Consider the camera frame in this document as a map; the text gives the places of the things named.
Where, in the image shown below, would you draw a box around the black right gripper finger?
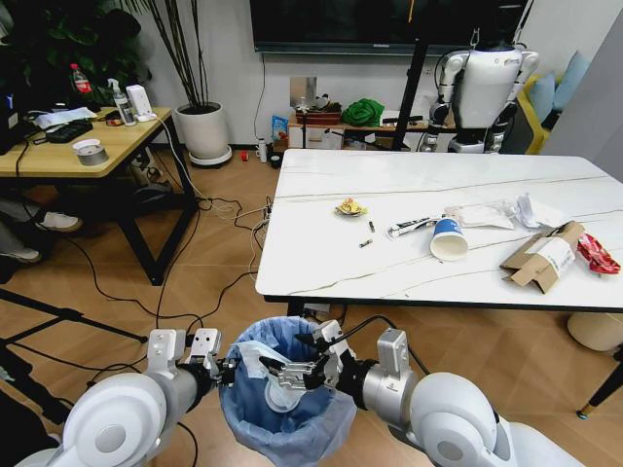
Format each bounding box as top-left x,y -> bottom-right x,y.
294,333 -> 333,361
257,356 -> 333,392

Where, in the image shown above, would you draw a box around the trash bin with blue bag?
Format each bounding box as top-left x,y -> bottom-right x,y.
218,315 -> 359,461

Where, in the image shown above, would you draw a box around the white face mask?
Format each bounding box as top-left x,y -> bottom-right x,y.
234,341 -> 286,380

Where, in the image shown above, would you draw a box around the white crushed paper cup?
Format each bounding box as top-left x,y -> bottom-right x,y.
265,377 -> 306,414

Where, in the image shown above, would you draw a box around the yellow crumpled wrapper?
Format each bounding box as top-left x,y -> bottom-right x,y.
334,197 -> 368,219

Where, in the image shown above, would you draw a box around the black tripod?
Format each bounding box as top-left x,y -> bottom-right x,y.
0,286 -> 150,432

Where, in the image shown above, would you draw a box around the black white squeezed tube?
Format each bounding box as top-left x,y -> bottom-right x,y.
387,217 -> 437,240

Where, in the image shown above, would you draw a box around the blue white paper cup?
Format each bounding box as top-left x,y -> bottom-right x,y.
429,217 -> 470,263

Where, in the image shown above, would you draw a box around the low wooden shelf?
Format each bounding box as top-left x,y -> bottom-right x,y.
286,109 -> 458,153

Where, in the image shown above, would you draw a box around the clear plastic bag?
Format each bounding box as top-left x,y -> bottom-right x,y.
443,200 -> 517,231

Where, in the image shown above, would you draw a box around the person's foot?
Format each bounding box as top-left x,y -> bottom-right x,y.
0,244 -> 44,265
35,210 -> 85,234

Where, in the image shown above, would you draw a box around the brown tray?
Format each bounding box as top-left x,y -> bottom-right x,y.
294,107 -> 344,127

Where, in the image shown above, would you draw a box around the flattened cardboard box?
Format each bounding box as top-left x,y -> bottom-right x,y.
498,220 -> 587,295

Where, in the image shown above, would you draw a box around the green cloth bag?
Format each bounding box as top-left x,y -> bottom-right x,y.
341,97 -> 387,129

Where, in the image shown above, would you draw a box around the white round plant pot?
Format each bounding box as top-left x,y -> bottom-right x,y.
173,101 -> 234,169

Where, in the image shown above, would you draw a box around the crumpled white paper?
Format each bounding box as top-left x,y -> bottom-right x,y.
510,193 -> 566,230

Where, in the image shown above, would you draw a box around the white round stool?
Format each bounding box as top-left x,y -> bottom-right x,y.
566,312 -> 623,352

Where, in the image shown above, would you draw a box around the silver metal panel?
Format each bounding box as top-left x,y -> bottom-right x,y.
289,75 -> 319,111

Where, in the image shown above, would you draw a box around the grey tape roll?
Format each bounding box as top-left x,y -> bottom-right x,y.
71,138 -> 110,168

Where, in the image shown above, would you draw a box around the black table leg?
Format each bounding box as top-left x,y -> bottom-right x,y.
576,349 -> 623,420

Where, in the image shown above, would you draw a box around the white upright device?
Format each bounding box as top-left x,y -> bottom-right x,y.
125,84 -> 159,124

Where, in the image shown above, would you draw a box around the red snack wrapper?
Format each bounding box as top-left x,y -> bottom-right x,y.
575,232 -> 622,276

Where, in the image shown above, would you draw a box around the clear spray bottle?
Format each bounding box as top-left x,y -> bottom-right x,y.
107,77 -> 138,127

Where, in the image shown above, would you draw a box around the black keyboard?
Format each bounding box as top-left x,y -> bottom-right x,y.
45,120 -> 94,145

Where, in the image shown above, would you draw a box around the white paper sheets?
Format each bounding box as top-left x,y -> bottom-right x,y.
25,106 -> 99,130

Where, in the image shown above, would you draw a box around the yellow sofa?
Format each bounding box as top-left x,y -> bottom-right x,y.
514,87 -> 554,157

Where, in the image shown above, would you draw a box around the white humanoid robot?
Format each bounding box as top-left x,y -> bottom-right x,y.
420,27 -> 541,155

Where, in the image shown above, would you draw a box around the slender stem plant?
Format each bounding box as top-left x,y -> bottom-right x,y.
144,0 -> 221,112

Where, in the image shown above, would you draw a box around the red label cola bottle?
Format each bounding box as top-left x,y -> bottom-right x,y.
68,62 -> 95,106

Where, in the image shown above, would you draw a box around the black computer monitor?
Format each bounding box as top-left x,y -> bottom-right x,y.
0,52 -> 39,158

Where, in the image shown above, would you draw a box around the blue cushion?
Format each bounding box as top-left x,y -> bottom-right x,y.
527,71 -> 557,117
553,50 -> 594,109

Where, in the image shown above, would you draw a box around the large leafy green plant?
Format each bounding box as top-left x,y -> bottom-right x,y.
0,0 -> 153,107

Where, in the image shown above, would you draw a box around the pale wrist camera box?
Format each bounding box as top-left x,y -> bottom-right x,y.
188,328 -> 224,364
317,320 -> 346,348

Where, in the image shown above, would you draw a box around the black robot wrist cable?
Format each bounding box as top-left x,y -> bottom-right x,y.
339,314 -> 430,377

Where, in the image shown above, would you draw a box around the black floor cable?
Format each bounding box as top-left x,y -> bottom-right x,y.
67,197 -> 274,351

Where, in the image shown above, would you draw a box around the wooden desk black frame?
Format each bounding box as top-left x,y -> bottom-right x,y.
0,106 -> 200,287

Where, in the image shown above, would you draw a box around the black metal stand frame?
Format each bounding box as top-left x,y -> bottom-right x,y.
392,0 -> 432,152

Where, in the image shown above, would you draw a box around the black wall television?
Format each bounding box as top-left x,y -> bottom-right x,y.
249,0 -> 532,57

